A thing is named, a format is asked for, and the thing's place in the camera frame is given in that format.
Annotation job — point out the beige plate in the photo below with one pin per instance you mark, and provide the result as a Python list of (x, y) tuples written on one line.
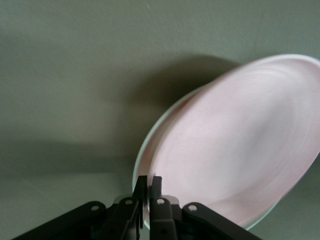
[(137, 165)]

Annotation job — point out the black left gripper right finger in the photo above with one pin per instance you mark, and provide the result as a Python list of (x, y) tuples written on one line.
[(162, 220)]

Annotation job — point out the pink plate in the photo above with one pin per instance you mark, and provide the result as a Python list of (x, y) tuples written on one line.
[(225, 137)]

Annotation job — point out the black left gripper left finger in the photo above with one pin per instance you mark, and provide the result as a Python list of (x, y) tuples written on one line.
[(127, 217)]

